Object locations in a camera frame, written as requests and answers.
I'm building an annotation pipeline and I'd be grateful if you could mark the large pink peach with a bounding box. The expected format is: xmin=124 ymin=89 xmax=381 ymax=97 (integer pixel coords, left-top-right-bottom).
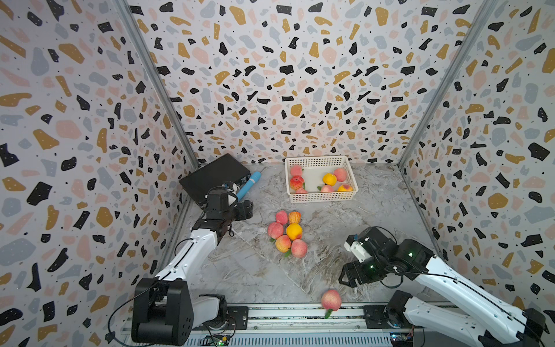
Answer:
xmin=321 ymin=289 xmax=342 ymax=319

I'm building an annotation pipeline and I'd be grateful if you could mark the dark pink wrinkled peach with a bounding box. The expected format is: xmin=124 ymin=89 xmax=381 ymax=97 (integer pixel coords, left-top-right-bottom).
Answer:
xmin=275 ymin=211 xmax=288 ymax=226

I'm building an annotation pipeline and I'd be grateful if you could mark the orange pink front peach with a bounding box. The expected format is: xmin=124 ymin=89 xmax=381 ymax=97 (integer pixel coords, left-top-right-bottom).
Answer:
xmin=275 ymin=235 xmax=292 ymax=253

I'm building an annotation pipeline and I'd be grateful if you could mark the orange wrinkled peach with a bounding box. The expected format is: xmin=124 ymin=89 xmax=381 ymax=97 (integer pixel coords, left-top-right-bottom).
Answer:
xmin=288 ymin=211 xmax=301 ymax=224

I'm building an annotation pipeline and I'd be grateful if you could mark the yellow pink peach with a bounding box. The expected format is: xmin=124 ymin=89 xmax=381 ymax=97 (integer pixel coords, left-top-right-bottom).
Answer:
xmin=338 ymin=184 xmax=354 ymax=192

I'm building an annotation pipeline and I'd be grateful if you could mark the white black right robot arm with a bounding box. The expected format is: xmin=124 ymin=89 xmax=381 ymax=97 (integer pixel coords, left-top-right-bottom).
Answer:
xmin=339 ymin=235 xmax=546 ymax=346

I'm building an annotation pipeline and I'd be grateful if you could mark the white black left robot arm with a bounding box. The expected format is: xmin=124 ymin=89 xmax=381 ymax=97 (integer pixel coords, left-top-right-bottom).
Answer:
xmin=131 ymin=187 xmax=254 ymax=346

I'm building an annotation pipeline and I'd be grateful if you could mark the white perforated plastic basket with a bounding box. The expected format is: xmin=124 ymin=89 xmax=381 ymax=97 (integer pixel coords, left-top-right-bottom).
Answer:
xmin=285 ymin=156 xmax=358 ymax=203

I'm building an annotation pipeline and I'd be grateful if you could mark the black ribbed metal case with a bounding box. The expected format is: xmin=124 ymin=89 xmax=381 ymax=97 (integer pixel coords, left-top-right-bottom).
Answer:
xmin=179 ymin=154 xmax=251 ymax=208

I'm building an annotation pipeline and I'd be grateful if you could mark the light blue plastic tube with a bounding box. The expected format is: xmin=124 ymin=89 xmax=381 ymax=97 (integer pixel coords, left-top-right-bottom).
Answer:
xmin=237 ymin=171 xmax=262 ymax=201

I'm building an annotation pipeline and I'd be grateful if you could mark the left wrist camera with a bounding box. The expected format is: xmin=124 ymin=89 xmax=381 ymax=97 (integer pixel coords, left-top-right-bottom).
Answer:
xmin=206 ymin=187 xmax=238 ymax=210

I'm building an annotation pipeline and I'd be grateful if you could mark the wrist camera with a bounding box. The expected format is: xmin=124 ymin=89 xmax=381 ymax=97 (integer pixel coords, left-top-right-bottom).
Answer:
xmin=344 ymin=226 xmax=397 ymax=263
xmin=206 ymin=187 xmax=238 ymax=210

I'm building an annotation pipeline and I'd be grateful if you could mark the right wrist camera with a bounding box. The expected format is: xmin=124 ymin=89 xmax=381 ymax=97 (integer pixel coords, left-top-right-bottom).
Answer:
xmin=344 ymin=226 xmax=397 ymax=263

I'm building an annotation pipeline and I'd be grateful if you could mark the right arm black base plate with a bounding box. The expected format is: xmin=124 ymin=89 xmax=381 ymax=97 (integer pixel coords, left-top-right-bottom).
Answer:
xmin=362 ymin=304 xmax=420 ymax=329

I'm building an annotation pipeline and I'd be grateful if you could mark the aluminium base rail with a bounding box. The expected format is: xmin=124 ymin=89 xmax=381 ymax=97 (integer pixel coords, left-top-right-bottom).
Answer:
xmin=121 ymin=301 xmax=491 ymax=347

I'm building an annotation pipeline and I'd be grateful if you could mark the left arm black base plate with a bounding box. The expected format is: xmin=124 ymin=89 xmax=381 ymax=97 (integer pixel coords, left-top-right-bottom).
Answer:
xmin=213 ymin=306 xmax=249 ymax=331

